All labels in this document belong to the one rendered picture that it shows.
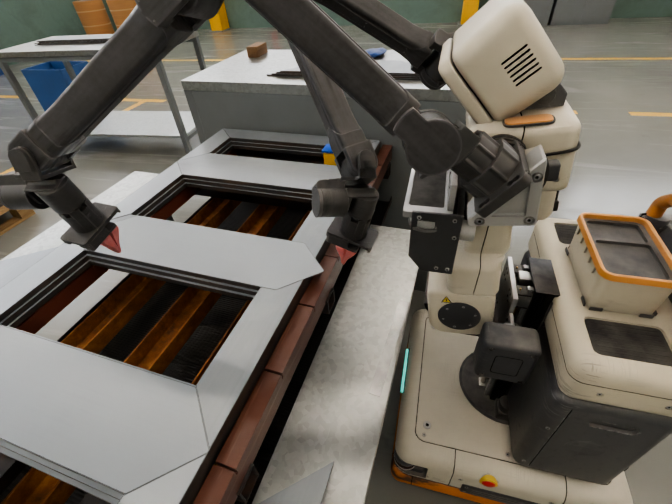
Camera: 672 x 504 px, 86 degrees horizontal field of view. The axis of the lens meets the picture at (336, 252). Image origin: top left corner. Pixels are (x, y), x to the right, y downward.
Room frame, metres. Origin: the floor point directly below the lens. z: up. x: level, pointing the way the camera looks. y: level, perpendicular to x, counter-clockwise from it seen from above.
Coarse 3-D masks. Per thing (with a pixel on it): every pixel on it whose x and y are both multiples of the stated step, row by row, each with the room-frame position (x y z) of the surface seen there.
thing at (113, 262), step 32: (160, 192) 1.11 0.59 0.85; (256, 192) 1.10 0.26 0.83; (288, 192) 1.06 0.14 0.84; (96, 256) 0.79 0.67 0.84; (320, 256) 0.73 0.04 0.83; (224, 288) 0.64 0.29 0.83; (256, 288) 0.61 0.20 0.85; (0, 320) 0.58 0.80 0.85; (288, 320) 0.53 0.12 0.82; (192, 384) 0.38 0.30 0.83; (0, 448) 0.29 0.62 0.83; (64, 480) 0.23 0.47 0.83
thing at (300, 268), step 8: (304, 248) 0.74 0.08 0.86; (296, 256) 0.71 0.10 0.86; (304, 256) 0.70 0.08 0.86; (312, 256) 0.70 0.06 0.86; (296, 264) 0.67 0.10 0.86; (304, 264) 0.67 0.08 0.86; (312, 264) 0.67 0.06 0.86; (288, 272) 0.65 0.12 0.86; (296, 272) 0.64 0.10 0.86; (304, 272) 0.64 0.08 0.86; (288, 280) 0.62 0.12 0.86; (296, 280) 0.62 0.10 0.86
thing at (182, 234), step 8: (184, 224) 0.89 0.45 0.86; (192, 224) 0.89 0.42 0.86; (176, 232) 0.86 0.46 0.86; (184, 232) 0.85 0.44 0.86; (192, 232) 0.85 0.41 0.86; (168, 240) 0.82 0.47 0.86; (176, 240) 0.82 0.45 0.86; (184, 240) 0.82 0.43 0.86; (160, 248) 0.79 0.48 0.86; (168, 248) 0.78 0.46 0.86; (176, 248) 0.78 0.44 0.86; (152, 256) 0.75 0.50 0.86; (160, 256) 0.75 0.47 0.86; (168, 256) 0.75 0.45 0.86; (160, 264) 0.72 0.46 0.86
